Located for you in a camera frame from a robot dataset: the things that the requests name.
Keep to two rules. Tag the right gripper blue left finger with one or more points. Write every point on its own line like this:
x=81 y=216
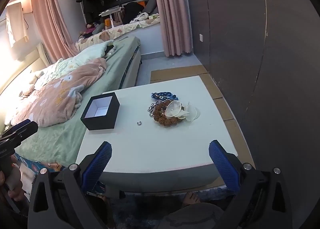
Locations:
x=58 y=199

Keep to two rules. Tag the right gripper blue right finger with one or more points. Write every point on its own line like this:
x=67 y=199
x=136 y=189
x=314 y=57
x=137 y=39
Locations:
x=261 y=198

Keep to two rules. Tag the black square jewelry box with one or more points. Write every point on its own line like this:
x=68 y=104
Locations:
x=101 y=112

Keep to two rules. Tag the silver chain jewelry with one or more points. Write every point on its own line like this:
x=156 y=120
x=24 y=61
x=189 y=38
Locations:
x=158 y=101

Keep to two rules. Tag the person's left hand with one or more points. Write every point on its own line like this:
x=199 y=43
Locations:
x=13 y=181

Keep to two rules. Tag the green sheeted bed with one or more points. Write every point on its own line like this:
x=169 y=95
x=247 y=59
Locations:
x=59 y=144

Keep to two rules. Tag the pink duck print blanket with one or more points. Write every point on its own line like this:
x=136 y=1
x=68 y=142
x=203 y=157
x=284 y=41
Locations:
x=59 y=99

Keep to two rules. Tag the pale green floral duvet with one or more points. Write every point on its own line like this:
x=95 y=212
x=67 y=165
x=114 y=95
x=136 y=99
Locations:
x=65 y=66

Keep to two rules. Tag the person's bare foot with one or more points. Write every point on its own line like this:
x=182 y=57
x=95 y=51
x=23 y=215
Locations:
x=190 y=199

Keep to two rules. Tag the beige padded headboard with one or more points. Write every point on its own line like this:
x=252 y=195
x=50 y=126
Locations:
x=34 y=61

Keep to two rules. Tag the pink curtain left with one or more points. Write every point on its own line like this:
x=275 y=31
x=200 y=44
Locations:
x=53 y=30

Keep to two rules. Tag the pink curtain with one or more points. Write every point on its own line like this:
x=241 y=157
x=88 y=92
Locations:
x=175 y=27
x=53 y=30

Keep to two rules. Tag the white square table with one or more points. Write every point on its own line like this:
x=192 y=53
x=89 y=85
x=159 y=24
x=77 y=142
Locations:
x=147 y=157

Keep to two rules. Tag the floral window seat cushion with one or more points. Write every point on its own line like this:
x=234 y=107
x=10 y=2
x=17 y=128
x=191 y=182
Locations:
x=116 y=32

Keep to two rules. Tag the flattened brown cardboard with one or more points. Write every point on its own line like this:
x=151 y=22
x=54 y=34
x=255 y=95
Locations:
x=220 y=108

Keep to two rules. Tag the dark wood wardrobe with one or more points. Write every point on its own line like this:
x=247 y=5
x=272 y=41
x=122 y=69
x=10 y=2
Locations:
x=264 y=57

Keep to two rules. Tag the pink curtain right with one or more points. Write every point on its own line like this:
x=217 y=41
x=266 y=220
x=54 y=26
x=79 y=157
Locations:
x=175 y=27

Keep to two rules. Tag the covered wall air conditioner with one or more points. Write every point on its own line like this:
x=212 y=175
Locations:
x=16 y=27

